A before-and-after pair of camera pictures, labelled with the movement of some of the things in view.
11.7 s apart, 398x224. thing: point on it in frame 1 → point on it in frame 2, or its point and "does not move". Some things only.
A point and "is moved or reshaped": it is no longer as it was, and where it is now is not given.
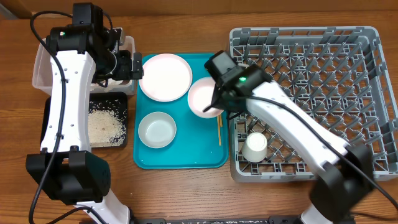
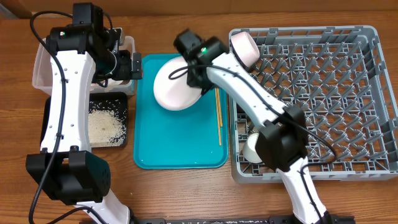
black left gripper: (127, 72) does not move
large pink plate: (166, 78) is moved or reshaped
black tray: (108, 119) does not move
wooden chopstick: (219, 138) does not move
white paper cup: (255, 147) does not move
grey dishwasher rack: (337, 76) does not move
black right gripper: (218, 100) → (194, 79)
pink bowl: (200, 96) → (245, 48)
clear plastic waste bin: (41, 79) does not move
